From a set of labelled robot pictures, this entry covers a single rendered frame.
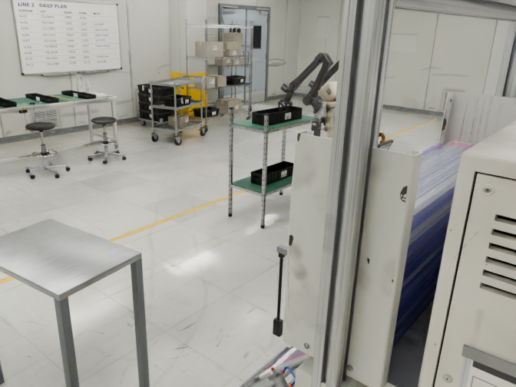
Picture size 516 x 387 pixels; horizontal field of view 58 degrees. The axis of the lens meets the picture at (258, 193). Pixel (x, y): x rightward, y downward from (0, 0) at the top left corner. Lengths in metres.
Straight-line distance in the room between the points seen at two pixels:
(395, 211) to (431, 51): 10.89
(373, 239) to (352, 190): 0.07
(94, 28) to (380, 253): 8.28
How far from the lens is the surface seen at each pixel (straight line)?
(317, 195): 0.60
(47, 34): 8.28
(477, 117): 1.13
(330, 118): 4.17
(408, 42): 11.61
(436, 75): 11.38
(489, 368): 0.61
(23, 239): 2.59
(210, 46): 8.42
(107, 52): 8.83
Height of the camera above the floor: 1.84
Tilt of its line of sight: 20 degrees down
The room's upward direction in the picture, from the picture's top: 2 degrees clockwise
